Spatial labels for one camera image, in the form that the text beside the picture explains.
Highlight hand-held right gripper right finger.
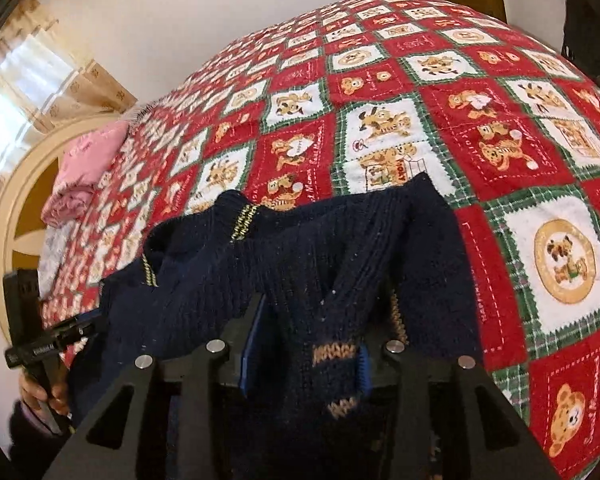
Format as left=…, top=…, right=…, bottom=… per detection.
left=357, top=337, right=551, bottom=480

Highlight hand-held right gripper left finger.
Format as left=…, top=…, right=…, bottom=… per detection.
left=42, top=292, right=270, bottom=480

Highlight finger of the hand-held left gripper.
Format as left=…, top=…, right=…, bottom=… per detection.
left=55, top=312, right=105, bottom=348

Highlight navy patterned knit sweater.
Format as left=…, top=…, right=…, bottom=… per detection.
left=65, top=172, right=483, bottom=480

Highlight person's left forearm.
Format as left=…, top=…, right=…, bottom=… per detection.
left=7, top=400, right=73, bottom=478

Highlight person's left hand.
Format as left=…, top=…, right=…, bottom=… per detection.
left=20, top=357, right=72, bottom=428

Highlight grey white pillow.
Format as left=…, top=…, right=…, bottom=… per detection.
left=37, top=220, right=78, bottom=286

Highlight cream round wooden headboard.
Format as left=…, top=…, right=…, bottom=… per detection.
left=0, top=112, right=136, bottom=333

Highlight folded pink blanket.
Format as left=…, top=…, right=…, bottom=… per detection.
left=41, top=121, right=131, bottom=226

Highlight beige and white curtain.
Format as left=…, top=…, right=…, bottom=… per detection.
left=0, top=0, right=138, bottom=238

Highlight red checkered bear print blanket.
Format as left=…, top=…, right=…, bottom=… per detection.
left=37, top=0, right=600, bottom=480

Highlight black backpack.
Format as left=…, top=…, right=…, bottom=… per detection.
left=562, top=0, right=600, bottom=93

